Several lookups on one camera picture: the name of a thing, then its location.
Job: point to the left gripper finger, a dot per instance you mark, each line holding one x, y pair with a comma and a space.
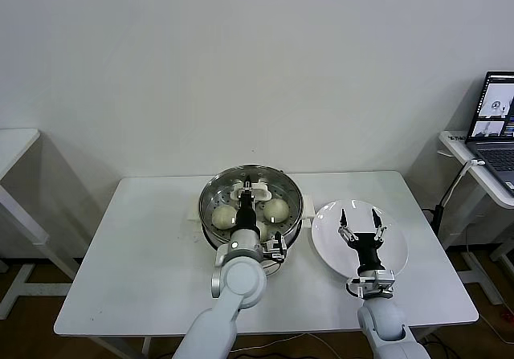
249, 192
241, 195

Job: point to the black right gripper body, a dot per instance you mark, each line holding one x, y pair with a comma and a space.
367, 252

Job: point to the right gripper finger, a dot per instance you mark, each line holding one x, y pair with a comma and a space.
344, 226
378, 225

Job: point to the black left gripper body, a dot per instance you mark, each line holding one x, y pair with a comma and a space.
246, 216

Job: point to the white steamed baozi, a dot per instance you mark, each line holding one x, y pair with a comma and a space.
223, 217
263, 230
276, 210

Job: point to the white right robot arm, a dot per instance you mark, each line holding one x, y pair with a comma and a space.
385, 327

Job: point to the steel steamer pot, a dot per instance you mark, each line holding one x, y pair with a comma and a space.
309, 210

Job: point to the stainless steel steamer basket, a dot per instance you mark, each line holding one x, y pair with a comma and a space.
292, 234

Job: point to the white round plate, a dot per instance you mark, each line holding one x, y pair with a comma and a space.
397, 238

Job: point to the white desk with rounded edge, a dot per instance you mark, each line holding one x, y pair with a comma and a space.
454, 142

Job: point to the grey open laptop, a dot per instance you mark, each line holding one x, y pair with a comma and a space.
496, 150

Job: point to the small red floor object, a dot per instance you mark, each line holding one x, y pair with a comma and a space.
507, 316

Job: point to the white table leg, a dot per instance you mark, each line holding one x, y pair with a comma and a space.
146, 347

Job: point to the white square side table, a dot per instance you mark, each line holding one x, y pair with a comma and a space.
16, 142

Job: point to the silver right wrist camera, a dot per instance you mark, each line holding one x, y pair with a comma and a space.
377, 282

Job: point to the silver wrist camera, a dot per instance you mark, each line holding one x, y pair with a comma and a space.
377, 282
277, 248

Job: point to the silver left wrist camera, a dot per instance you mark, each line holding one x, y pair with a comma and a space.
277, 248

